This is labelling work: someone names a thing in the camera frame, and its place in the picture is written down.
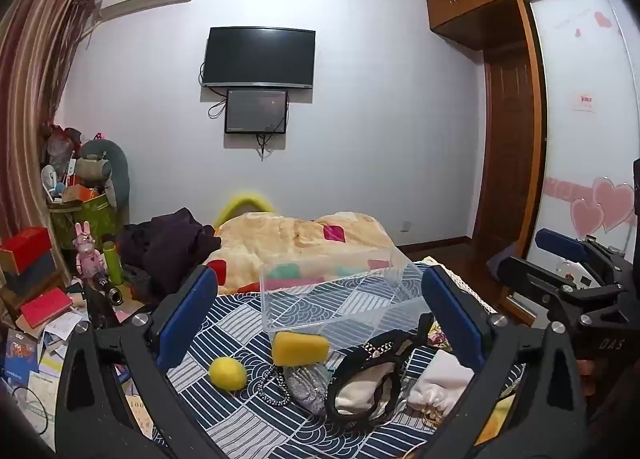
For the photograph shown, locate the clear plastic storage box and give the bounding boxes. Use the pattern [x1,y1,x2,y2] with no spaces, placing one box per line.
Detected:
[260,245,434,356]

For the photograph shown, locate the white sliding door heart stickers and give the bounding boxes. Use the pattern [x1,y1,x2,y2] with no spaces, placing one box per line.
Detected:
[521,0,640,267]

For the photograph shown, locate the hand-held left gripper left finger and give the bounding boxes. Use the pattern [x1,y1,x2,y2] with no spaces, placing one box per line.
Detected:
[55,264,236,459]

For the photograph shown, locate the black flashlight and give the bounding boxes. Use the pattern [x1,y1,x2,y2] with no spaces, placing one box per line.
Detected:
[94,273,126,307]

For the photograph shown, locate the yellow-green cushion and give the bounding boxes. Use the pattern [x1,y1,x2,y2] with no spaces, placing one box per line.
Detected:
[215,189,279,228]

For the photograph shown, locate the black trimmed cream cloth bag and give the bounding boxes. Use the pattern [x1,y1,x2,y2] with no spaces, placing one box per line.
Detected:
[324,311,437,433]

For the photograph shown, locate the pile of papers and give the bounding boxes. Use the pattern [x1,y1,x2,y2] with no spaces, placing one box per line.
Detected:
[0,308,153,442]

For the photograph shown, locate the small black wall monitor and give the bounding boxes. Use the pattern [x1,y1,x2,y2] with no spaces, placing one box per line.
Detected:
[224,88,290,135]

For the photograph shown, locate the grey box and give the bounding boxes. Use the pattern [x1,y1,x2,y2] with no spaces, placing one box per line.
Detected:
[0,253,57,296]

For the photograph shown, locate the green storage bag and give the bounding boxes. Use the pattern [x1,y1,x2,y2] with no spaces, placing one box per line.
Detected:
[49,193,124,253]

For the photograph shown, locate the brown wooden door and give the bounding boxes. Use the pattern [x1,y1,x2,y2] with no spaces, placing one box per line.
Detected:
[481,46,540,251]

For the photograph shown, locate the yellow cloth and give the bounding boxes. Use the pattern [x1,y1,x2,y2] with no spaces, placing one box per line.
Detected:
[475,394,516,441]

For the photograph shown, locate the yellow patchwork blanket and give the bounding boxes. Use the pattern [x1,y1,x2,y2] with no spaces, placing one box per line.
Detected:
[205,212,410,297]

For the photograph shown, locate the pink rabbit figure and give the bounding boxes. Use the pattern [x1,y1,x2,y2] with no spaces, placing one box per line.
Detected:
[73,221,109,286]

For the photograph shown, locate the grey plush pillow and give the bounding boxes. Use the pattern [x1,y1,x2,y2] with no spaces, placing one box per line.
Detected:
[76,138,132,213]

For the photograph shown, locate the dark clothes pile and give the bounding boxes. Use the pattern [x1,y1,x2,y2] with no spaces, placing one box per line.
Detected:
[117,208,223,301]

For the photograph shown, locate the red book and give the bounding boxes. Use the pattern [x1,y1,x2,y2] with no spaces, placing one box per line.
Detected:
[20,287,74,329]

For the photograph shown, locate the silver glitter pouch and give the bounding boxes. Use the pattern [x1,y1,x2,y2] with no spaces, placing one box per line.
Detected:
[283,364,331,413]

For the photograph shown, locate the black wall television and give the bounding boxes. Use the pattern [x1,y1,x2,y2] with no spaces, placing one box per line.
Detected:
[202,26,317,90]

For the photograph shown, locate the yellow rectangular sponge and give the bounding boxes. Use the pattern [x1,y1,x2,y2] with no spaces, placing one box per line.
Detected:
[271,331,331,368]

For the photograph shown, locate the blue printed box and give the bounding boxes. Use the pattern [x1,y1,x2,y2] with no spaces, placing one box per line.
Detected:
[3,329,42,386]

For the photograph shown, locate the small white fan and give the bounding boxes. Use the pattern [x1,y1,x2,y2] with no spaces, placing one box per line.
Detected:
[40,164,64,198]

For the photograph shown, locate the yellow lemon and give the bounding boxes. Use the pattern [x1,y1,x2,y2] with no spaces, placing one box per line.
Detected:
[208,356,249,393]

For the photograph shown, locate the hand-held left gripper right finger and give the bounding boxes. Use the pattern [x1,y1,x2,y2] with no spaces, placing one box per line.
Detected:
[421,265,589,459]

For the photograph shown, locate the black and white braided cord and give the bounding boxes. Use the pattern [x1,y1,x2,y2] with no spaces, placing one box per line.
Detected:
[256,363,294,408]

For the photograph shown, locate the striped brown curtain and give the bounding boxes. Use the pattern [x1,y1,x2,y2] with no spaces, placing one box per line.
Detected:
[0,0,104,240]

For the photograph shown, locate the red box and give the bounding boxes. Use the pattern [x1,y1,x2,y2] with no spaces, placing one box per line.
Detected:
[0,226,54,274]

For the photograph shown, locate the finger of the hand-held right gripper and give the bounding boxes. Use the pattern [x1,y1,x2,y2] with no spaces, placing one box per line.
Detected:
[534,228,626,290]
[497,255,581,302]

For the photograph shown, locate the green bottle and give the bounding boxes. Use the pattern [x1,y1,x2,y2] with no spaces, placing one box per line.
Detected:
[102,234,124,286]

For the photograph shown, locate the white drawstring pouch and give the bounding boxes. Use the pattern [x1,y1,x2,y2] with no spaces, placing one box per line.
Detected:
[406,349,477,416]

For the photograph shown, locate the blue patterned bedsheet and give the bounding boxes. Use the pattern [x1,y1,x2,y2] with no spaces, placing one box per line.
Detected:
[149,259,526,459]

